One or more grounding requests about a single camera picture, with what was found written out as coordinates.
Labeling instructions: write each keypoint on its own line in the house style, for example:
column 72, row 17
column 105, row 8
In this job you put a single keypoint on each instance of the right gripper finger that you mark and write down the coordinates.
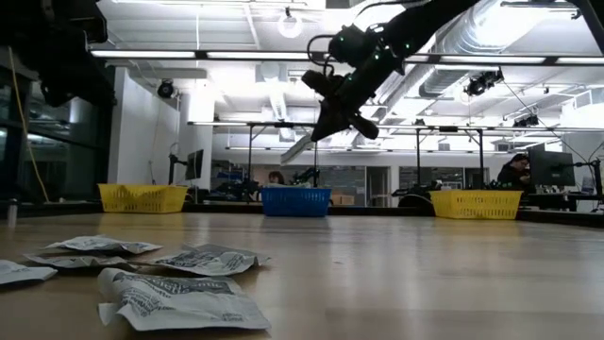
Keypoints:
column 330, row 125

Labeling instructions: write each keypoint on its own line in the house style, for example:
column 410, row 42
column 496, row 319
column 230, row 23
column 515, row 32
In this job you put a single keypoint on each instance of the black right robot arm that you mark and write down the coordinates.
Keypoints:
column 424, row 19

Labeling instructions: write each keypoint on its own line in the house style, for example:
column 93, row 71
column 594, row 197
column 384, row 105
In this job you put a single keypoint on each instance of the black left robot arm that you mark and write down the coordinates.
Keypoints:
column 47, row 28

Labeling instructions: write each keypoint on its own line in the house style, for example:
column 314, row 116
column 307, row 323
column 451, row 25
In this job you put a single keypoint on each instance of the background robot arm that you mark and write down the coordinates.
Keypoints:
column 307, row 177
column 240, row 189

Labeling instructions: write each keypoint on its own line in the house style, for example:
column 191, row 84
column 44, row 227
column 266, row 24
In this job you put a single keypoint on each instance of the brown cardboard boxes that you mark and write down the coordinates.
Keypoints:
column 343, row 199

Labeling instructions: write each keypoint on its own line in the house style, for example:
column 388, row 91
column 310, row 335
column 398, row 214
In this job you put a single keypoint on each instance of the person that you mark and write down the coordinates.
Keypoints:
column 513, row 172
column 276, row 178

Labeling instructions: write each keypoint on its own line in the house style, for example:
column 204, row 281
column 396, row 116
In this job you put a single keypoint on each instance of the blue plastic basket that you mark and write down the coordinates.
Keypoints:
column 295, row 202

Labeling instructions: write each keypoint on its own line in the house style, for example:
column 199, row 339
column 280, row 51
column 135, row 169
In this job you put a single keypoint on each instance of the black office chair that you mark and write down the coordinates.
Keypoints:
column 415, row 202

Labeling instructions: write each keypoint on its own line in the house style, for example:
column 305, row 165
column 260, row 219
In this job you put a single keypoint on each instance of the black computer monitor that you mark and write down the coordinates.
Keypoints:
column 193, row 164
column 549, row 167

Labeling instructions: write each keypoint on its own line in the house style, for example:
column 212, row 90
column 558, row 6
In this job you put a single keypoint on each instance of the yellow plastic basket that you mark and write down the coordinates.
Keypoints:
column 144, row 198
column 475, row 204

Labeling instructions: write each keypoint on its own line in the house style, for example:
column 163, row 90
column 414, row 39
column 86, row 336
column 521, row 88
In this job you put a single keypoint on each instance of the black ceiling spot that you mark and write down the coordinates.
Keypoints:
column 165, row 89

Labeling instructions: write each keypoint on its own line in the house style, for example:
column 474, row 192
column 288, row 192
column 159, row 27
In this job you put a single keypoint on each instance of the black ceiling fixture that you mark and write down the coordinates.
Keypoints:
column 526, row 122

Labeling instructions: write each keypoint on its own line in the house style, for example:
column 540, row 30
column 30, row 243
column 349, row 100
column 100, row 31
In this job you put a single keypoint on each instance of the white wipe packet dark print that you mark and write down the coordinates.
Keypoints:
column 212, row 260
column 179, row 302
column 101, row 244
column 75, row 261
column 23, row 271

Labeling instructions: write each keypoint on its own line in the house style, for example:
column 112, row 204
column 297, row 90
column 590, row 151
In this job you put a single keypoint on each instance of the black background desk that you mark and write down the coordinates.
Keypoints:
column 547, row 200

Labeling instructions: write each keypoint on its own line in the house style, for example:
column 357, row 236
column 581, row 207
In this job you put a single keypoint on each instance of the small grey cylinder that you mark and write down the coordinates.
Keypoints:
column 11, row 212

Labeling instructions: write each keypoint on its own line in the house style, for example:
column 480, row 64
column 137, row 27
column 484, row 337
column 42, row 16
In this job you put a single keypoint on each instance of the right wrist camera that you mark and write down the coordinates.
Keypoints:
column 316, row 84

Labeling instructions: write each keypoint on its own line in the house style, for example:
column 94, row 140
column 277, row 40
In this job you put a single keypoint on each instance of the black background rig frame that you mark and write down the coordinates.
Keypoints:
column 417, row 160

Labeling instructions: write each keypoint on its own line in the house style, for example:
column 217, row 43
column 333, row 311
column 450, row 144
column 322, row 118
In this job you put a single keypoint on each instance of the silver ceiling duct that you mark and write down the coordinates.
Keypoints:
column 464, row 42

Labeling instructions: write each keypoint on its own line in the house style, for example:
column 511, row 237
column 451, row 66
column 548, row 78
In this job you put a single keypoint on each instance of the black ceiling camera cluster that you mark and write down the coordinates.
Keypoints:
column 481, row 85

